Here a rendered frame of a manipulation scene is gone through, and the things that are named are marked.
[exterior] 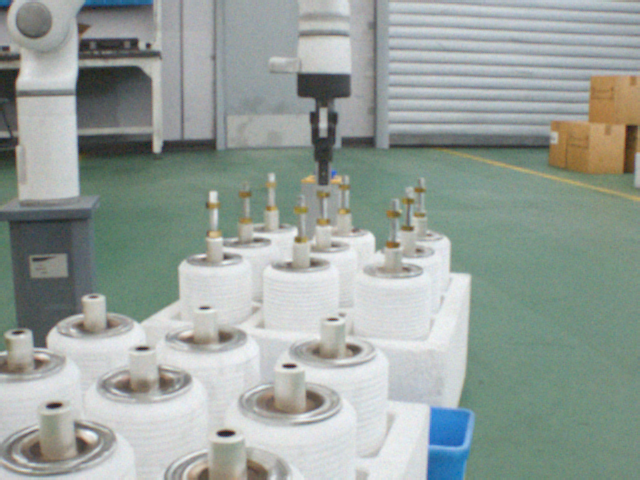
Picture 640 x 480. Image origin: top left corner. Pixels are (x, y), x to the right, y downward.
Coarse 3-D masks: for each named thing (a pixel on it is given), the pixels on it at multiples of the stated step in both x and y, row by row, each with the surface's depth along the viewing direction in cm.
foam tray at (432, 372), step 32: (448, 288) 116; (160, 320) 99; (256, 320) 100; (352, 320) 100; (448, 320) 99; (384, 352) 90; (416, 352) 89; (448, 352) 92; (416, 384) 90; (448, 384) 95
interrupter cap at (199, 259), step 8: (192, 256) 103; (200, 256) 103; (224, 256) 104; (232, 256) 103; (240, 256) 103; (192, 264) 99; (200, 264) 98; (208, 264) 98; (216, 264) 98; (224, 264) 99; (232, 264) 99
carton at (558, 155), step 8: (552, 120) 499; (560, 120) 499; (568, 120) 499; (576, 120) 499; (552, 128) 500; (560, 128) 488; (552, 136) 499; (560, 136) 488; (552, 144) 501; (560, 144) 489; (552, 152) 501; (560, 152) 489; (552, 160) 501; (560, 160) 490
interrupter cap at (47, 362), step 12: (36, 348) 65; (0, 360) 62; (36, 360) 63; (48, 360) 63; (60, 360) 63; (0, 372) 60; (12, 372) 60; (24, 372) 60; (36, 372) 60; (48, 372) 59
